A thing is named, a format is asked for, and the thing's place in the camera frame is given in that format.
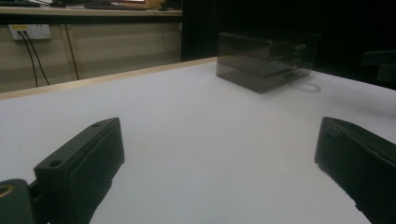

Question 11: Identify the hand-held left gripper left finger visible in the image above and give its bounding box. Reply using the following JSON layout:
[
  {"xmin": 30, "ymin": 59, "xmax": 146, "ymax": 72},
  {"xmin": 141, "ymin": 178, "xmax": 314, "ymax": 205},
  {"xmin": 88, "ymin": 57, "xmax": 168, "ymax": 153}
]
[{"xmin": 29, "ymin": 117, "xmax": 125, "ymax": 224}]

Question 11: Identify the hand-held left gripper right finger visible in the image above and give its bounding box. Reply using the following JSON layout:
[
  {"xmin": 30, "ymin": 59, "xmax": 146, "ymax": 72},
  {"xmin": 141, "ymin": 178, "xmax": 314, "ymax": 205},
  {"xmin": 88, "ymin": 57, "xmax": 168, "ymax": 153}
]
[{"xmin": 314, "ymin": 116, "xmax": 396, "ymax": 224}]

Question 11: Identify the smoky transparent drawer box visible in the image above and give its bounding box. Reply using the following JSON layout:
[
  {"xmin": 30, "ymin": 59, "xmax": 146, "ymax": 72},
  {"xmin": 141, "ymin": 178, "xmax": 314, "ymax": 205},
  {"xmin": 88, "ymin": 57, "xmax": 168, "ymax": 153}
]
[{"xmin": 215, "ymin": 30, "xmax": 321, "ymax": 94}]

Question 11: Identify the beige wooden cabinet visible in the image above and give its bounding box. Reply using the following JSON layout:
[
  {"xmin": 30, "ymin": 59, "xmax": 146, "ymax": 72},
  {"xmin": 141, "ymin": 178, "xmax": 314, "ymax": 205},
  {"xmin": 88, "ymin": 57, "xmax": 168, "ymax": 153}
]
[{"xmin": 0, "ymin": 0, "xmax": 183, "ymax": 94}]

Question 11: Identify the white table cover sheet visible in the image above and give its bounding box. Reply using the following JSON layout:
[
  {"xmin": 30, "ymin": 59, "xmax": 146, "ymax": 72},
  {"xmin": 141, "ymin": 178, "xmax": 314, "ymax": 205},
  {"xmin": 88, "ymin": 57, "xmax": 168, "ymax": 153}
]
[{"xmin": 0, "ymin": 60, "xmax": 396, "ymax": 224}]

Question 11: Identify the black curtain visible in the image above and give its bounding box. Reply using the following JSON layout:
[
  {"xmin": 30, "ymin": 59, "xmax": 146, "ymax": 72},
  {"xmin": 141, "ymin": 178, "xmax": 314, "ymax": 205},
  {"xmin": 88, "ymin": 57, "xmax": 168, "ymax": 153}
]
[{"xmin": 181, "ymin": 0, "xmax": 396, "ymax": 90}]

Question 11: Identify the black power cable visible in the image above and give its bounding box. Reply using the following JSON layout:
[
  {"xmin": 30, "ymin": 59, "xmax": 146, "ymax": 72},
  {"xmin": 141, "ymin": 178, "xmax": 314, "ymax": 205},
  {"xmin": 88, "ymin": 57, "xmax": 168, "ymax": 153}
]
[
  {"xmin": 23, "ymin": 31, "xmax": 50, "ymax": 86},
  {"xmin": 18, "ymin": 31, "xmax": 39, "ymax": 89}
]

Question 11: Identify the white wall socket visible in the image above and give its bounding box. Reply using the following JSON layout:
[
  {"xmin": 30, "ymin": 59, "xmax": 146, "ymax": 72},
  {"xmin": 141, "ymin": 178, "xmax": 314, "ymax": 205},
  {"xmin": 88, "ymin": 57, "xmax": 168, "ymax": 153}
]
[{"xmin": 7, "ymin": 23, "xmax": 53, "ymax": 41}]

